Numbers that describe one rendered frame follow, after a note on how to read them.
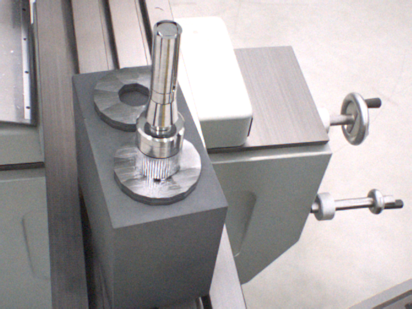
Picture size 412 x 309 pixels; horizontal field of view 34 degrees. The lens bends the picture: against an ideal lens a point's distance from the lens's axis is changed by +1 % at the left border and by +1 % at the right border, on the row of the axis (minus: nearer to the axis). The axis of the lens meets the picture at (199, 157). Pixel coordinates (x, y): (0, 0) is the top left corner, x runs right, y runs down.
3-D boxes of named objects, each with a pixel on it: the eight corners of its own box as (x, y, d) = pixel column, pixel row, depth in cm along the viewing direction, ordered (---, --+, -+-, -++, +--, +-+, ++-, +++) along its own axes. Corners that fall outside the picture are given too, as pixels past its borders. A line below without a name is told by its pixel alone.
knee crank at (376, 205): (395, 195, 152) (403, 179, 148) (404, 217, 149) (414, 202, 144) (303, 205, 148) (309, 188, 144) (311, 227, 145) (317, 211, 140)
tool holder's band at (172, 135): (194, 128, 65) (195, 121, 64) (162, 155, 62) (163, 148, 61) (157, 104, 66) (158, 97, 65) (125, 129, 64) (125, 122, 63)
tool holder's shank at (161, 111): (184, 121, 64) (195, 29, 55) (162, 139, 62) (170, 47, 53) (159, 105, 65) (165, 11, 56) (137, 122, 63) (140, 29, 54)
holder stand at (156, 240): (163, 159, 94) (172, 51, 79) (210, 295, 81) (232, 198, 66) (77, 174, 91) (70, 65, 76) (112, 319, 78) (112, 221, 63)
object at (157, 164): (189, 162, 68) (194, 128, 65) (159, 188, 66) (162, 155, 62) (155, 138, 70) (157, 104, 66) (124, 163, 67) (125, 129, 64)
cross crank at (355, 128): (356, 116, 155) (371, 79, 146) (374, 155, 148) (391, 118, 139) (290, 121, 152) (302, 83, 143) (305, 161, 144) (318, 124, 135)
